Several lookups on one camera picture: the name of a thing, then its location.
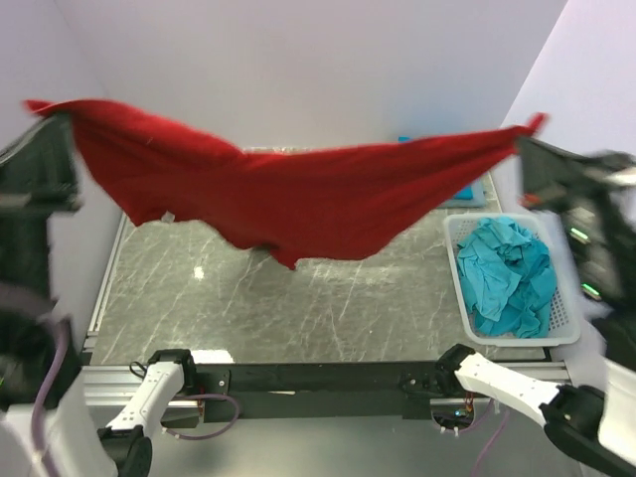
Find red t shirt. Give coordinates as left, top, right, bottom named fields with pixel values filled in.
left=25, top=99, right=546, bottom=268

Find crumpled teal t shirt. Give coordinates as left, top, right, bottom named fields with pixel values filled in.
left=456, top=217, right=557, bottom=339

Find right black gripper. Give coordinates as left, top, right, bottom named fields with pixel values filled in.
left=510, top=129, right=636, bottom=293

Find black base beam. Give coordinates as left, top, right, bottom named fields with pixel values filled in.
left=181, top=361, right=465, bottom=419

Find aluminium frame rail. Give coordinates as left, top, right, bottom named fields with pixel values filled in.
left=79, top=148, right=580, bottom=428

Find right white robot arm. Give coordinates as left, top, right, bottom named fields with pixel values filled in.
left=435, top=138, right=635, bottom=476

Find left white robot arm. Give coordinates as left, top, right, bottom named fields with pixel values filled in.
left=1, top=113, right=199, bottom=476

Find white plastic basket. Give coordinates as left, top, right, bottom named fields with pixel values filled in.
left=444, top=213, right=580, bottom=348

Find folded grey-blue t shirt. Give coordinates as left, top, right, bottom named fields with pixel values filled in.
left=438, top=181, right=486, bottom=209

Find folded blue t shirt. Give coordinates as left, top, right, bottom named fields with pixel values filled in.
left=397, top=136, right=474, bottom=201

